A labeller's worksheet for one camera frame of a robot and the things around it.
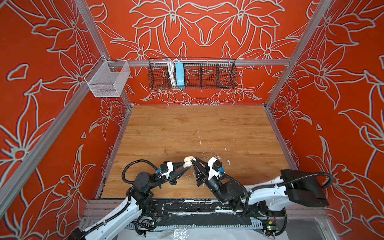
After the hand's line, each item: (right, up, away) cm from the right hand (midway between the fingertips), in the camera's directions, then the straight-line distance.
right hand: (191, 160), depth 63 cm
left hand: (-2, -2, +1) cm, 3 cm away
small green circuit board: (+37, -34, +5) cm, 51 cm away
